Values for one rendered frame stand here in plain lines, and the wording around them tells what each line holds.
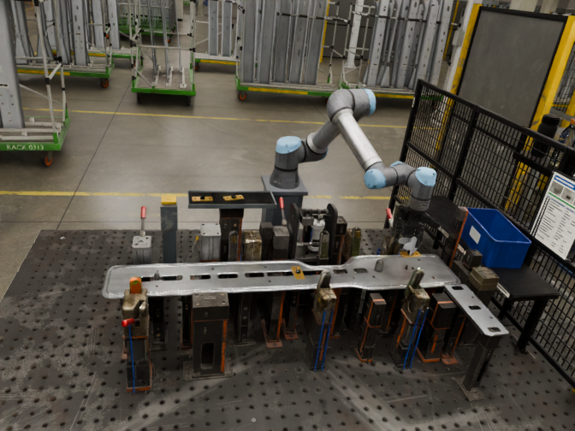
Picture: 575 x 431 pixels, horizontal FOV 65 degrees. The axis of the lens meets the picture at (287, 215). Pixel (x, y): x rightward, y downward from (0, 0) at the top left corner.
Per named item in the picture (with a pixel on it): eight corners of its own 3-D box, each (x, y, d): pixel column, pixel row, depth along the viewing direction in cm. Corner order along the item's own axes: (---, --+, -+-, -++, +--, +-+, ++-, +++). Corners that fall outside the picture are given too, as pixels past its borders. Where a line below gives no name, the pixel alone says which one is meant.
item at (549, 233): (565, 263, 177) (598, 191, 162) (526, 234, 196) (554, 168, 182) (569, 263, 177) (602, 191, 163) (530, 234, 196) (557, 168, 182)
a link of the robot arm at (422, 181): (425, 164, 173) (442, 172, 167) (418, 190, 178) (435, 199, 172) (411, 167, 169) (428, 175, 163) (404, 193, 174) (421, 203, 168)
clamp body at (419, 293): (394, 372, 177) (415, 301, 161) (382, 351, 187) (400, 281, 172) (415, 370, 179) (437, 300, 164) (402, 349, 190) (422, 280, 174)
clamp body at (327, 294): (306, 374, 172) (319, 301, 156) (299, 351, 182) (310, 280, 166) (329, 372, 174) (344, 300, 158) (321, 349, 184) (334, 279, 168)
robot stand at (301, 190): (255, 240, 254) (261, 174, 236) (291, 240, 259) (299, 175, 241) (260, 261, 237) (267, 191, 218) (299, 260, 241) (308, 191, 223)
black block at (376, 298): (359, 367, 178) (374, 308, 164) (350, 347, 187) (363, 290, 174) (378, 365, 180) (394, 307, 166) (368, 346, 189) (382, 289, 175)
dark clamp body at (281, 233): (263, 313, 201) (271, 239, 183) (259, 294, 212) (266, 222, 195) (287, 311, 203) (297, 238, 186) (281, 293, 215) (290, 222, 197)
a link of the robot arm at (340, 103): (322, 83, 182) (382, 179, 162) (343, 83, 188) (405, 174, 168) (311, 104, 191) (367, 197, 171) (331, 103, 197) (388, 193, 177)
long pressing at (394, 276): (99, 304, 151) (98, 301, 150) (108, 266, 170) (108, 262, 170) (464, 286, 184) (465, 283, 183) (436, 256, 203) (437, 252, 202)
